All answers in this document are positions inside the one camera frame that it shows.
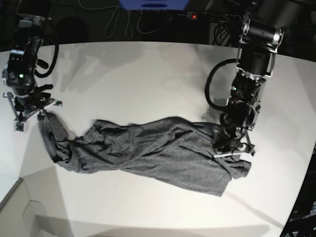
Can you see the blue box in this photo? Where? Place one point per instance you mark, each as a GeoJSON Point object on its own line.
{"type": "Point", "coordinates": [154, 4]}

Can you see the white power strip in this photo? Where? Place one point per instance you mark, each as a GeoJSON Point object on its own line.
{"type": "Point", "coordinates": [194, 15]}

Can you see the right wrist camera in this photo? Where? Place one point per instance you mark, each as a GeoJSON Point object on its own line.
{"type": "Point", "coordinates": [19, 126]}

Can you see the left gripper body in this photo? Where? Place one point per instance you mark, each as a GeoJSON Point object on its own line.
{"type": "Point", "coordinates": [226, 146]}

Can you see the grey t-shirt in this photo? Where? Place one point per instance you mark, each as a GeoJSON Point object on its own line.
{"type": "Point", "coordinates": [172, 150]}

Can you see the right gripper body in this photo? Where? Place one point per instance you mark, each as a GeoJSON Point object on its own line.
{"type": "Point", "coordinates": [30, 106]}

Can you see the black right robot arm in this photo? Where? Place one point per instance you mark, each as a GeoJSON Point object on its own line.
{"type": "Point", "coordinates": [23, 67]}

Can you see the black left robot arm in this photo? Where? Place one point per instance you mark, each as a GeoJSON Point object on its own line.
{"type": "Point", "coordinates": [261, 36]}

